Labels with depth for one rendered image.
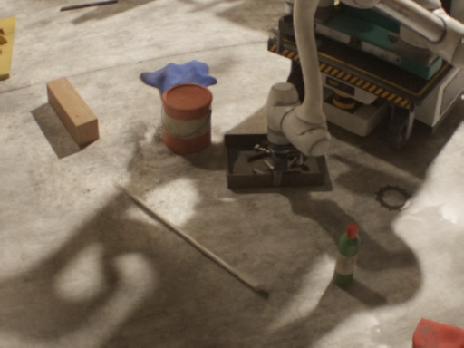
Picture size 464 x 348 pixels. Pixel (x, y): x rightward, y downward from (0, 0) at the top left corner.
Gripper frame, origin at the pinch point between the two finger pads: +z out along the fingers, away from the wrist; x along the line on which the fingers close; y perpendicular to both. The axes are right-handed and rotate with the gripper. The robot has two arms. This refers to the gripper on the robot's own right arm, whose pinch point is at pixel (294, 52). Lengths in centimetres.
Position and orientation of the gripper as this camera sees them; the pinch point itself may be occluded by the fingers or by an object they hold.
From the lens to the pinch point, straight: 265.9
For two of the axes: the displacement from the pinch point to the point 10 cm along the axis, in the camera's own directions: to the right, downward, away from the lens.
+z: -0.3, 7.8, 6.2
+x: -8.0, -3.9, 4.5
